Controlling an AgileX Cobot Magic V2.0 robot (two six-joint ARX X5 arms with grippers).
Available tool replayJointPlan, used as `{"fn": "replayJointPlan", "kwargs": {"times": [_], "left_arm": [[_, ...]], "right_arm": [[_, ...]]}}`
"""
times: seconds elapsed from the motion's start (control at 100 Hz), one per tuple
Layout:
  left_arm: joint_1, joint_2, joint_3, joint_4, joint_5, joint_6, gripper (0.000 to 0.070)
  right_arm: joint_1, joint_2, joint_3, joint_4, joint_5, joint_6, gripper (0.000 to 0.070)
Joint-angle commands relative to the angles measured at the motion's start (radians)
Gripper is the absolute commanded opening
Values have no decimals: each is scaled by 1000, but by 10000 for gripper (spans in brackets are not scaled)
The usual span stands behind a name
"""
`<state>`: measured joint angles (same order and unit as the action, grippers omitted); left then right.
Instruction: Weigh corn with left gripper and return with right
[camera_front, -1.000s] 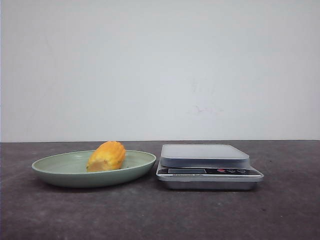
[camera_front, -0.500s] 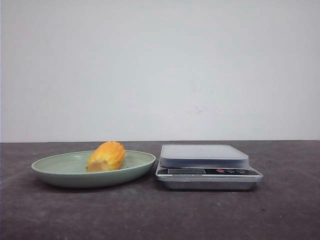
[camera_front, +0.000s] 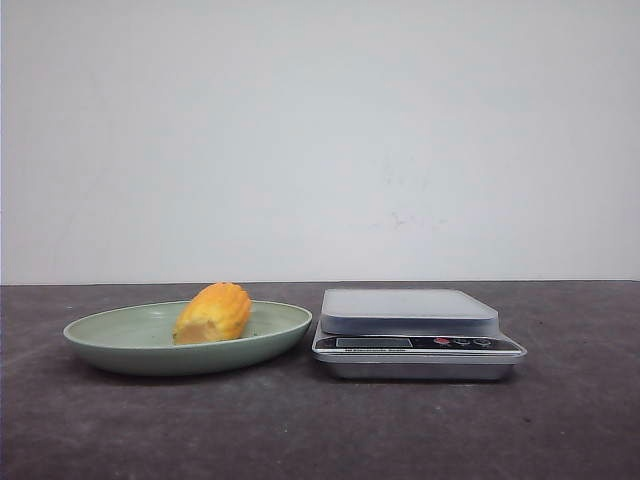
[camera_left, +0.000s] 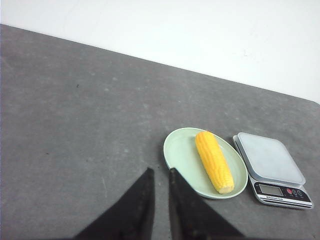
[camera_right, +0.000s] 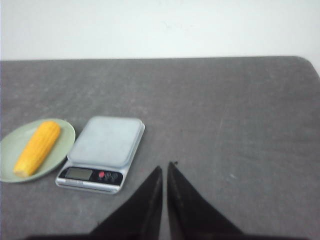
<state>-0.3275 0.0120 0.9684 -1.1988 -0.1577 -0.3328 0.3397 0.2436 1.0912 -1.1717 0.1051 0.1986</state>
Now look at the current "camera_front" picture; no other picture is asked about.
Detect yellow corn cob piece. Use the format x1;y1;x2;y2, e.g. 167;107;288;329
173;282;252;345

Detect silver digital kitchen scale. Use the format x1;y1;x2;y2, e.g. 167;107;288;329
312;288;527;381

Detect green oval plate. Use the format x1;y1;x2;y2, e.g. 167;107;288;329
63;301;312;376

